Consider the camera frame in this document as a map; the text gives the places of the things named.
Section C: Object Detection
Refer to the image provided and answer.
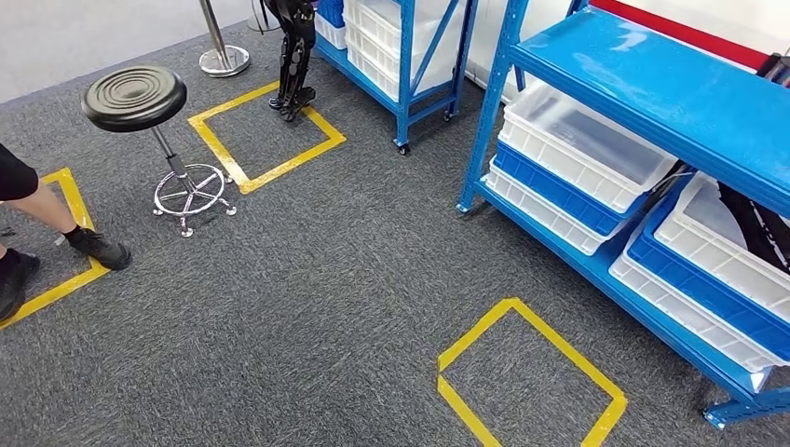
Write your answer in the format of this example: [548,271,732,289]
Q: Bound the black humanoid robot legs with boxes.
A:
[262,0,317,123]

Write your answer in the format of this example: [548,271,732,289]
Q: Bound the yellow floor tape square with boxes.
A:
[0,168,111,330]
[436,297,629,447]
[187,80,347,196]

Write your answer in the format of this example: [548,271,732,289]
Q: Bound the chrome stanchion post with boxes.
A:
[197,0,252,78]

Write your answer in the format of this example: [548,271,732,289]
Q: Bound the blue plastic storage bin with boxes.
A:
[493,142,649,237]
[316,0,346,29]
[626,196,790,362]

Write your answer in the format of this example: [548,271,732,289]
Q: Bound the person's leg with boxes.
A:
[0,179,85,245]

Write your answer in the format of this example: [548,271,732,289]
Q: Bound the blue metal shelf unit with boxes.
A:
[456,0,790,431]
[311,0,480,156]

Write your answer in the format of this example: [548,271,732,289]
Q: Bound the black plastic trim piece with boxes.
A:
[715,182,790,276]

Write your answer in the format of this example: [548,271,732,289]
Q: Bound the black round stool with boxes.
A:
[81,65,238,238]

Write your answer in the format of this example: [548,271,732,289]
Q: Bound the white red-striped vehicle body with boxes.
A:
[462,0,790,103]

